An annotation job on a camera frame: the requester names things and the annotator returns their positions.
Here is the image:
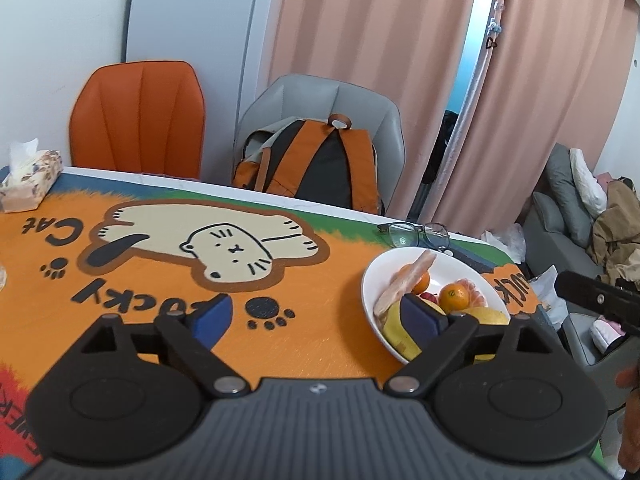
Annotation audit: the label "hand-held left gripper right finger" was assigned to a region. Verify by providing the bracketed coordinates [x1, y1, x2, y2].
[383, 294, 574, 399]

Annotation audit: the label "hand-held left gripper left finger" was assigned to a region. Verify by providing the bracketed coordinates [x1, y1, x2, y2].
[66, 295, 251, 397]

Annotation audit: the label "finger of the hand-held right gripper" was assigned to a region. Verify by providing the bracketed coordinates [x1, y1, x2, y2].
[554, 270, 608, 314]

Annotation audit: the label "yellow banana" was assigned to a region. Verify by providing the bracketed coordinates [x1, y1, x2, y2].
[384, 300, 447, 362]

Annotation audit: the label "white plate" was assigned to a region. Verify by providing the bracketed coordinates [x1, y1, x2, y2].
[361, 247, 512, 366]

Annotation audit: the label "peeled tangerine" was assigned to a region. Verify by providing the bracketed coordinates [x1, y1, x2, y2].
[457, 277, 489, 309]

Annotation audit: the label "person's right hand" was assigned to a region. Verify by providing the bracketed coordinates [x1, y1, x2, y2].
[615, 367, 640, 480]

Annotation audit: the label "pink and white slipper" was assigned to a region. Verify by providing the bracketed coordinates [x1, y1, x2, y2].
[591, 319, 624, 344]

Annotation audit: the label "white plastic bag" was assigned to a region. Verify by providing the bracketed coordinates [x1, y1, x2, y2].
[481, 223, 527, 263]
[530, 265, 568, 332]

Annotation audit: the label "grey sofa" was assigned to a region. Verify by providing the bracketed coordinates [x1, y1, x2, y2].
[520, 142, 640, 366]

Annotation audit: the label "beige clothing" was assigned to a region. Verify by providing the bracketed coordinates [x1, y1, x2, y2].
[592, 177, 640, 291]

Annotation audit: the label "black-framed eyeglasses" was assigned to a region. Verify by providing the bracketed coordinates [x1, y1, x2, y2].
[377, 221, 453, 253]

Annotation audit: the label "grey cushion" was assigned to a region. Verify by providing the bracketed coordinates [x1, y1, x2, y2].
[544, 143, 597, 248]

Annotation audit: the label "printed cat table mat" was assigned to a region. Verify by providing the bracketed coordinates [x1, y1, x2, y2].
[0, 168, 543, 471]

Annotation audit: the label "white patterned pillow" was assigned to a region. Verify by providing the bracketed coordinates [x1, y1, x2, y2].
[570, 148, 609, 217]

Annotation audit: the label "orange and grey backpack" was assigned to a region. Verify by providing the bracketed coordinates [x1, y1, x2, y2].
[232, 114, 383, 214]

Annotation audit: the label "orange chair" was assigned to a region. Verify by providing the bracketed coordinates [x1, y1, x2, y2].
[69, 61, 206, 181]

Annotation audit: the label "grey chair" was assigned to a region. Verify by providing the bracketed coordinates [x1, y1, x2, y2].
[235, 74, 407, 211]

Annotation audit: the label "patterned tissue box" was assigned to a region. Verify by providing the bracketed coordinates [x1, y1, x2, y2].
[0, 138, 63, 213]

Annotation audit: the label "pink curtain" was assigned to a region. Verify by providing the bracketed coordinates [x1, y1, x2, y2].
[432, 0, 640, 241]
[260, 0, 481, 221]

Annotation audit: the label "window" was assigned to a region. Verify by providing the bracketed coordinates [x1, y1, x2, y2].
[445, 0, 506, 117]

